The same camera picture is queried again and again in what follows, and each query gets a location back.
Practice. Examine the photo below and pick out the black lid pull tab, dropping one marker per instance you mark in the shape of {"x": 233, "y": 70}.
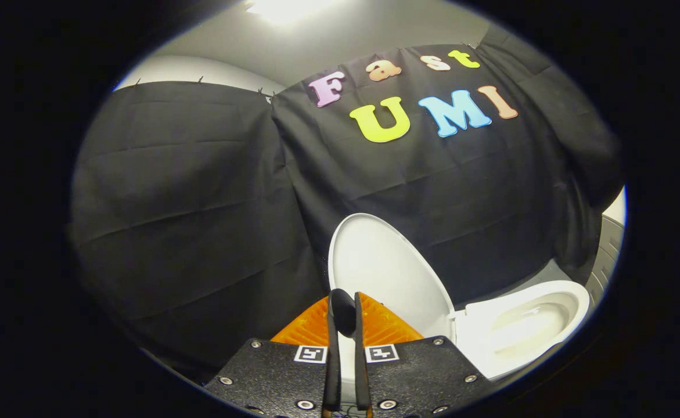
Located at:
{"x": 344, "y": 313}

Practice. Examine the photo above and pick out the black backdrop cloth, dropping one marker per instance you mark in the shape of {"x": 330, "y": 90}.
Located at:
{"x": 200, "y": 203}

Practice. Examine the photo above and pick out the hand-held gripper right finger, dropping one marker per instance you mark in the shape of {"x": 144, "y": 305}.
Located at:
{"x": 421, "y": 377}

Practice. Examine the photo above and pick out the large ceiling light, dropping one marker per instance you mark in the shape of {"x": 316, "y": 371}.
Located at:
{"x": 287, "y": 8}

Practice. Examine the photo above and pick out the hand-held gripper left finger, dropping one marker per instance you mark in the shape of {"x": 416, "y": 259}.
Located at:
{"x": 276, "y": 377}

